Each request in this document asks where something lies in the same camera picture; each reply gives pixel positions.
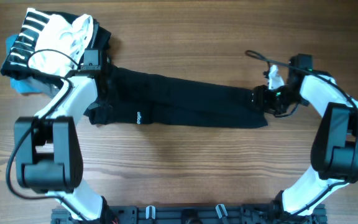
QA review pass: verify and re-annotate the blue folded garment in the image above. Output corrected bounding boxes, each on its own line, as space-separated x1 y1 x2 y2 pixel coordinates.
6 34 42 95

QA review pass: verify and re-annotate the black folded garment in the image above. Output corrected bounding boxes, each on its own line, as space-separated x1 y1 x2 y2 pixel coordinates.
0 11 111 91

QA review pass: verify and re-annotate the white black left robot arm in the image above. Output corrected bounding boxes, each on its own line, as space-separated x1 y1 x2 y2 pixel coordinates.
6 65 114 223

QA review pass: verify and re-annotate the black t-shirt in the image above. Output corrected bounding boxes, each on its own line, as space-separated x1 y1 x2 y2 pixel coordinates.
85 65 268 129

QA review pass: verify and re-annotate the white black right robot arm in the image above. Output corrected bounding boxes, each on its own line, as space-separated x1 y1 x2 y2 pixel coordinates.
252 70 358 223

